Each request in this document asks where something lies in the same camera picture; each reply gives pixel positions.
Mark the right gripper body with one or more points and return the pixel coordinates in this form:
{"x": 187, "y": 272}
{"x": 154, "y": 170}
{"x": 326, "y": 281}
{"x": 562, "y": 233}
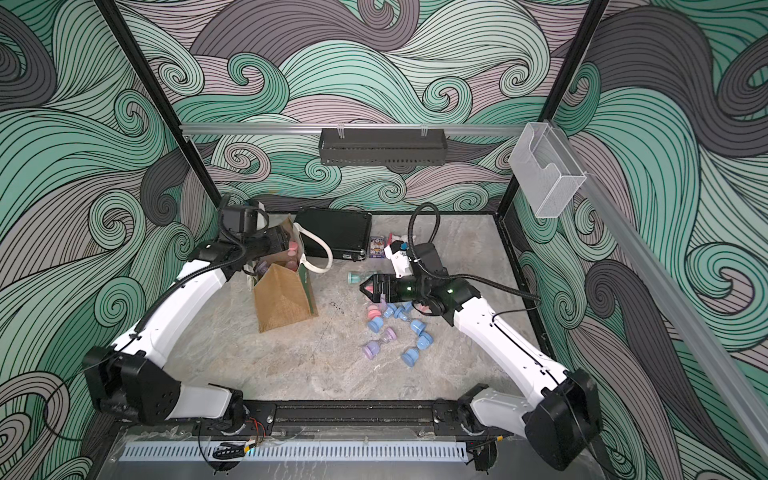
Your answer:
{"x": 409, "y": 288}

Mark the black wall tray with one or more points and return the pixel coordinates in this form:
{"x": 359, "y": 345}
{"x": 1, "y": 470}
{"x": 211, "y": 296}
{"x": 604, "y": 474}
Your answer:
{"x": 389, "y": 148}

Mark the aluminium wall rail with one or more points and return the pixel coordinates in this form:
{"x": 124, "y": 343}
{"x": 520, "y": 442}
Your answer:
{"x": 272, "y": 128}

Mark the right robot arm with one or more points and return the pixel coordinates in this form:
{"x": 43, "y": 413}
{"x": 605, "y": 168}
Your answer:
{"x": 557, "y": 410}

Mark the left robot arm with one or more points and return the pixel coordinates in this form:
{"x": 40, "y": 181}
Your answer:
{"x": 128, "y": 380}

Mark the pink hourglass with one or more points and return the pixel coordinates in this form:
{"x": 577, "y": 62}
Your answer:
{"x": 292, "y": 255}

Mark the black ribbed case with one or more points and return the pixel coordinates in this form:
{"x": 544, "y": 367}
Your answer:
{"x": 346, "y": 232}

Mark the white slotted cable duct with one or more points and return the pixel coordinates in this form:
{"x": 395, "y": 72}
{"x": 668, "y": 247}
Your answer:
{"x": 300, "y": 451}

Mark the purple hourglass front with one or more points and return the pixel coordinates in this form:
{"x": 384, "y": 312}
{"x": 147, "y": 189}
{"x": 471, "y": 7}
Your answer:
{"x": 372, "y": 348}

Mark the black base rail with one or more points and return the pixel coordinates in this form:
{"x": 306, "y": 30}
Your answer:
{"x": 376, "y": 413}

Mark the blue hourglass front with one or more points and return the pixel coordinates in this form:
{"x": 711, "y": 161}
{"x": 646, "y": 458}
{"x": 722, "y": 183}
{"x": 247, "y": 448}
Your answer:
{"x": 411, "y": 355}

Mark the blue card box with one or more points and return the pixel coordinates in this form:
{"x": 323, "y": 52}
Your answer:
{"x": 377, "y": 245}

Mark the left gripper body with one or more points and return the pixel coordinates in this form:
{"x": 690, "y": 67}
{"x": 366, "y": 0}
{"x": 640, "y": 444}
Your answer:
{"x": 263, "y": 245}

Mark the clear plastic wall box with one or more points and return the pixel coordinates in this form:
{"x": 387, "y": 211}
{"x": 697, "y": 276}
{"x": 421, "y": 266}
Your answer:
{"x": 546, "y": 167}

